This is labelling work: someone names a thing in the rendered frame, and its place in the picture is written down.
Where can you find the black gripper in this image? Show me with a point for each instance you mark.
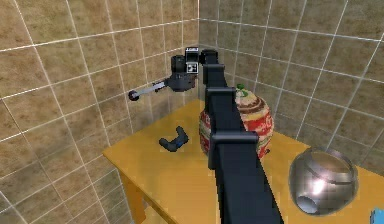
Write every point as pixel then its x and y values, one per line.
pixel 180 75

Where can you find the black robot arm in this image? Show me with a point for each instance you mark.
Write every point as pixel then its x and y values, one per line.
pixel 233 160

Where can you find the black game controller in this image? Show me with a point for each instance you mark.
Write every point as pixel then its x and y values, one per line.
pixel 174 140

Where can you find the yellow wooden dining table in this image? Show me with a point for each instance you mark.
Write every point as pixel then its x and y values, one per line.
pixel 173 180

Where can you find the red round patterned vase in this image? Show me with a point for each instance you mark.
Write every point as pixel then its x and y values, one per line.
pixel 258 116

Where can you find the round silver metal bowl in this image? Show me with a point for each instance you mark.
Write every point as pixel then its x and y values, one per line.
pixel 322 180

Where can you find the blue object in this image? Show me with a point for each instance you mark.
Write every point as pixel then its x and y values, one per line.
pixel 378 216

